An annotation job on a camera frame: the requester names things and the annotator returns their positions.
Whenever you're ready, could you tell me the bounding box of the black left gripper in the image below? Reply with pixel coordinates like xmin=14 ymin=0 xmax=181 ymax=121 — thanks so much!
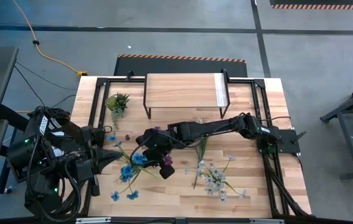
xmin=76 ymin=126 xmax=125 ymax=197

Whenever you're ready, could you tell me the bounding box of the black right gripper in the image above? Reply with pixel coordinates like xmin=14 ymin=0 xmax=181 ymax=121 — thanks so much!
xmin=136 ymin=129 xmax=177 ymax=180

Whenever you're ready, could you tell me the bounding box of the blue artificial flower stem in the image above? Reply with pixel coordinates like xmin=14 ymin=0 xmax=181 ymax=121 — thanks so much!
xmin=106 ymin=134 xmax=161 ymax=202

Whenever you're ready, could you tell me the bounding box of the white artificial flower stem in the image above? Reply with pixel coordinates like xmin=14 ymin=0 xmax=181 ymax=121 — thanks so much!
xmin=184 ymin=154 xmax=248 ymax=203
xmin=193 ymin=118 xmax=210 ymax=190

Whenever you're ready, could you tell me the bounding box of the green artificial succulent plant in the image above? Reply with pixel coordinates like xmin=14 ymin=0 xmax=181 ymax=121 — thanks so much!
xmin=105 ymin=92 xmax=131 ymax=130

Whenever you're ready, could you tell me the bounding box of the black hazard-striped floor mat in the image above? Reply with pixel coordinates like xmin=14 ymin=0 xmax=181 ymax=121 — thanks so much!
xmin=113 ymin=54 xmax=248 ymax=78
xmin=269 ymin=0 xmax=353 ymax=10

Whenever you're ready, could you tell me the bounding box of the black diagonal support beam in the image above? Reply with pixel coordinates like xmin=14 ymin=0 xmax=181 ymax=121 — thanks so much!
xmin=0 ymin=104 xmax=29 ymax=131

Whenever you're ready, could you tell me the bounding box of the blue desk base leg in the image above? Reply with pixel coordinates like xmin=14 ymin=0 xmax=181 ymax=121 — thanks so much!
xmin=0 ymin=127 xmax=18 ymax=195

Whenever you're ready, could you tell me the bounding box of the dark grey metal stand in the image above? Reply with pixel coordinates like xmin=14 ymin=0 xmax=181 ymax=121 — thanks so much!
xmin=321 ymin=77 xmax=353 ymax=181

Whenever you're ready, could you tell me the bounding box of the wooden shelf with black frame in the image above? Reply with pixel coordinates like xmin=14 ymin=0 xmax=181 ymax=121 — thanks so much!
xmin=143 ymin=68 xmax=230 ymax=119

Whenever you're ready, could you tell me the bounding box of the silver metal bracket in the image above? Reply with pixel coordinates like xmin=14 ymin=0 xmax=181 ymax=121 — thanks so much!
xmin=249 ymin=218 xmax=285 ymax=224
xmin=75 ymin=217 xmax=111 ymax=224

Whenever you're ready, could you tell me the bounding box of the black aluminium rig frame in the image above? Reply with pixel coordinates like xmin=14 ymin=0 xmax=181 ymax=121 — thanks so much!
xmin=48 ymin=70 xmax=313 ymax=218

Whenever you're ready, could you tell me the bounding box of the yellow extension cable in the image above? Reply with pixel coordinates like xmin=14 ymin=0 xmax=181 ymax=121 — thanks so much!
xmin=11 ymin=0 xmax=88 ymax=77

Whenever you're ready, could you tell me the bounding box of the black floor cable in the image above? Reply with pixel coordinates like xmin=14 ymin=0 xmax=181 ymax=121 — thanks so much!
xmin=13 ymin=65 xmax=77 ymax=108
xmin=16 ymin=61 xmax=78 ymax=91

